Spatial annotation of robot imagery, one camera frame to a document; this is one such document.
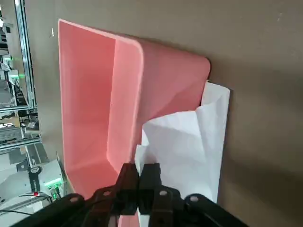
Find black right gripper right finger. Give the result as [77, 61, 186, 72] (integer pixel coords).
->
[139, 162, 247, 227]

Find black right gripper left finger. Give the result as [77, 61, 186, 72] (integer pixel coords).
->
[14, 163, 140, 227]

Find white tissue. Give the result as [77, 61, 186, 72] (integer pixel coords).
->
[134, 80, 232, 227]

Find pink plastic container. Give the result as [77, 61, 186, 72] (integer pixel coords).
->
[57, 18, 212, 227]

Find aluminium base plate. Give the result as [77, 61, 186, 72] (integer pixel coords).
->
[56, 152, 71, 190]

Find black cables from left arm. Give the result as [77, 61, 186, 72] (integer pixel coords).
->
[0, 185, 61, 216]

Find aluminium frame rail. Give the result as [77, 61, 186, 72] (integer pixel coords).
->
[14, 0, 37, 111]

